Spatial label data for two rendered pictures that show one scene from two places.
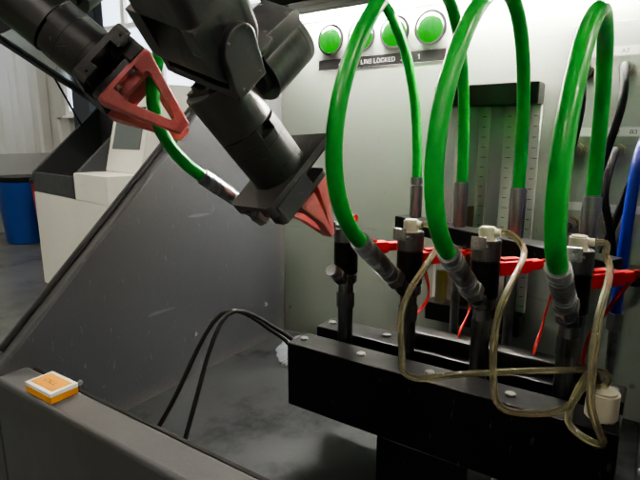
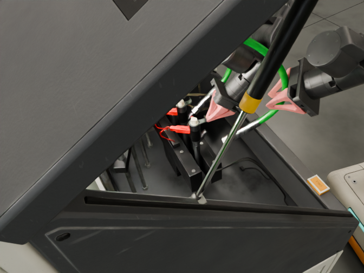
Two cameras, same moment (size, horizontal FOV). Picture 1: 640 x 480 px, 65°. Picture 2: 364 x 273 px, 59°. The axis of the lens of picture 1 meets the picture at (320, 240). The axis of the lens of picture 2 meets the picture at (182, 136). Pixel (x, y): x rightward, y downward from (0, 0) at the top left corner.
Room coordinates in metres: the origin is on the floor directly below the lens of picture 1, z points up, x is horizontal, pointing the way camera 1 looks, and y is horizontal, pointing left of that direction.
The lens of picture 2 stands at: (1.05, 0.29, 1.70)
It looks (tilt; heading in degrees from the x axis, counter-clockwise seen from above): 47 degrees down; 217
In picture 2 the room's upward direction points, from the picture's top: 8 degrees counter-clockwise
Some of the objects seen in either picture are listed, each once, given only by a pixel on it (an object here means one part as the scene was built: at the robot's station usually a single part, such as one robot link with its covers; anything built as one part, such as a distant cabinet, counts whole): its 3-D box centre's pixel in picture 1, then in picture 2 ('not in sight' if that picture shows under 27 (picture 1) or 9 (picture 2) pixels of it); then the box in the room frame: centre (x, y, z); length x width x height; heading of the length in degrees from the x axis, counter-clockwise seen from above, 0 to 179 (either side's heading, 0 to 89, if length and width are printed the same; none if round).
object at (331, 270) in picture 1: (340, 312); (200, 147); (0.56, -0.02, 1.01); 0.05 x 0.03 x 0.21; 146
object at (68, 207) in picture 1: (107, 167); not in sight; (3.70, 1.56, 1.00); 1.30 x 1.09 x 1.99; 47
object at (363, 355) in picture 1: (437, 423); (182, 145); (0.50, -0.13, 0.91); 0.34 x 0.10 x 0.15; 56
